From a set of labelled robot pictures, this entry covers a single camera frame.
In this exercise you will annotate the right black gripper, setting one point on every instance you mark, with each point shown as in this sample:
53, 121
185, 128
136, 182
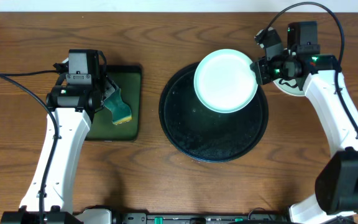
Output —
260, 72

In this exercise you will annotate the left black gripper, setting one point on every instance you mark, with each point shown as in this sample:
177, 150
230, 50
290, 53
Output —
108, 92

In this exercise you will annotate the mint green plate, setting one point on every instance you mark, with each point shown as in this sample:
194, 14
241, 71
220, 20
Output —
224, 82
289, 87

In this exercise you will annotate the yellow green sponge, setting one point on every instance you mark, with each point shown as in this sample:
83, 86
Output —
121, 112

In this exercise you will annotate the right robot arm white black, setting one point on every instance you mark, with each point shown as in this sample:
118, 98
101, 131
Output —
320, 78

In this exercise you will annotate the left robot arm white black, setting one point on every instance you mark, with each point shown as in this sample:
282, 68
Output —
49, 198

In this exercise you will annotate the rectangular black tray green liquid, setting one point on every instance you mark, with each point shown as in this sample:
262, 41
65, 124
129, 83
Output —
129, 79

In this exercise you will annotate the round black tray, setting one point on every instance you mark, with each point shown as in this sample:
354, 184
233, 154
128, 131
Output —
204, 134

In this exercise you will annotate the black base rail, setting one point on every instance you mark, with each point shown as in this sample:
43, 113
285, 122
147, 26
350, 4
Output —
182, 218

